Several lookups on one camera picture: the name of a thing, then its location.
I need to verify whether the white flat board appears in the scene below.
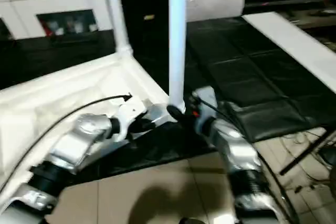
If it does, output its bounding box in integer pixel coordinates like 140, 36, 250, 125
241, 12, 336, 92

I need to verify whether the black cabinet with yellow label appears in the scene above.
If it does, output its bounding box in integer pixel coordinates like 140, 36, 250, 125
115, 0, 171, 51

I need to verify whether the black metal rod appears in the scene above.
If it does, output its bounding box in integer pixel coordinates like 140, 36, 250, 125
279, 129, 336, 176

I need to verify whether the white sideboard with glass doors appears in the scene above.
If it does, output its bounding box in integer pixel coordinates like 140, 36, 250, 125
0, 0, 118, 40

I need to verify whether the black floor cable tangle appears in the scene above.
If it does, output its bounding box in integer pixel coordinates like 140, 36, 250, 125
272, 126, 336, 193

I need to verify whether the white plastic table top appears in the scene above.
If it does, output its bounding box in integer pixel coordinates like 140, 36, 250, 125
0, 47, 186, 196

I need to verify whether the brown rounded robot part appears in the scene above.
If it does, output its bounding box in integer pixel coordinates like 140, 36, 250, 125
181, 217, 208, 224

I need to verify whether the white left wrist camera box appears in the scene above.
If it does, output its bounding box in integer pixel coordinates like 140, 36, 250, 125
112, 100, 148, 142

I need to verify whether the white plastic table leg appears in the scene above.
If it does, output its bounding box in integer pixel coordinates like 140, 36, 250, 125
101, 0, 134, 61
167, 0, 188, 113

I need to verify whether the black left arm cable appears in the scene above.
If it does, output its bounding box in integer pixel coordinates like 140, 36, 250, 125
0, 92, 133, 192

